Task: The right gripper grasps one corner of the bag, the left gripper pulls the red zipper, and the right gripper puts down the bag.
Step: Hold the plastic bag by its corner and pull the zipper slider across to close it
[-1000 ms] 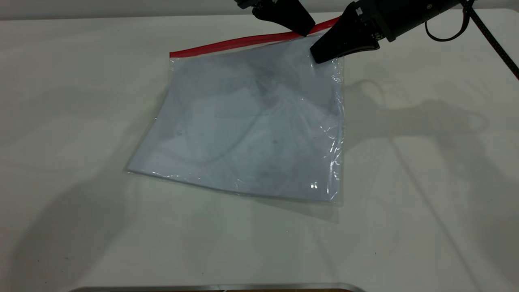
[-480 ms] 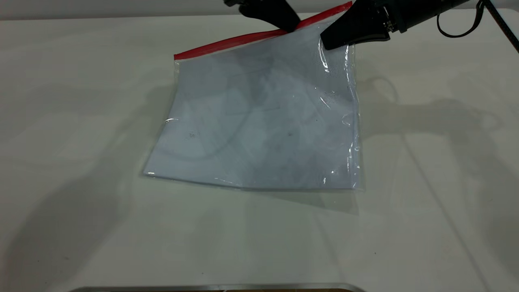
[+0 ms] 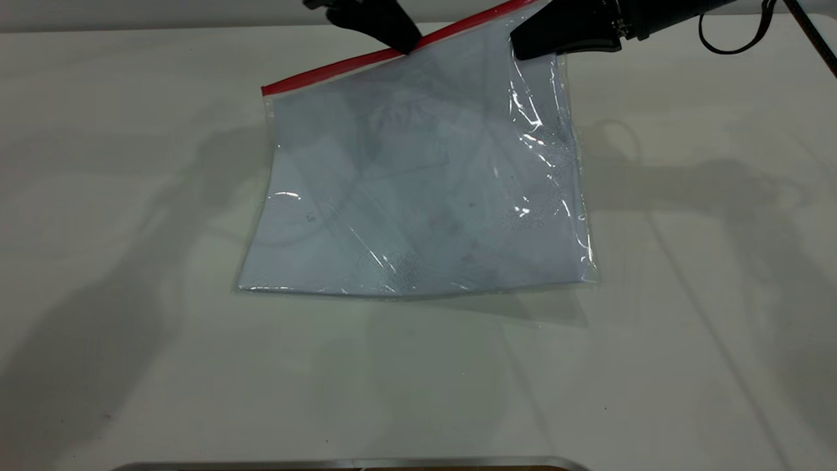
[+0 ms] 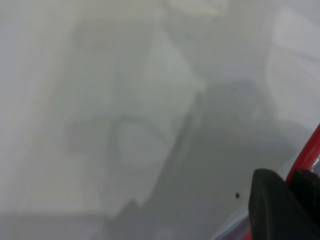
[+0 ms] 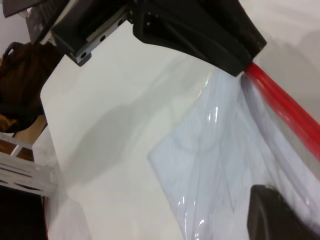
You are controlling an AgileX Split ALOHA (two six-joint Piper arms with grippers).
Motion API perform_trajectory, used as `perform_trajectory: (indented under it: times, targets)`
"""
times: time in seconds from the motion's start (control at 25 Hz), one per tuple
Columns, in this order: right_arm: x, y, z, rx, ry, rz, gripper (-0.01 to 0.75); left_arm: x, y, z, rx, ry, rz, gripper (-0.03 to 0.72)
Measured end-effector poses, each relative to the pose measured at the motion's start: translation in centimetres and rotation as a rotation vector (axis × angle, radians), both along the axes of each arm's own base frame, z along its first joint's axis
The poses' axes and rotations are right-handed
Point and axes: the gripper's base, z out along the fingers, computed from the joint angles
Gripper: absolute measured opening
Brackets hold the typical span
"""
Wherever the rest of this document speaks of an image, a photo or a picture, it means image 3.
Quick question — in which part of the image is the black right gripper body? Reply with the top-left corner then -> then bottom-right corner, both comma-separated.
605,0 -> 743,41

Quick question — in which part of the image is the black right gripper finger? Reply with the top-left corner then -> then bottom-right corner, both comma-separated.
509,0 -> 623,61

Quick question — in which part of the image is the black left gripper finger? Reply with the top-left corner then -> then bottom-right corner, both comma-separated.
303,0 -> 423,55

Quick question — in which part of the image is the clear zip bag red zipper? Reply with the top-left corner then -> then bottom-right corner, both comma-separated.
234,0 -> 600,299

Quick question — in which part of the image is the silver metal edge bar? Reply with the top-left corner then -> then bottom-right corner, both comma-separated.
108,456 -> 592,471

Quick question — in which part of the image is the black looped cable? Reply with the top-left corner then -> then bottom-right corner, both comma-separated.
698,0 -> 779,56

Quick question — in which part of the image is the black straight cable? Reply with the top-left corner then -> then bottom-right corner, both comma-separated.
782,0 -> 837,80

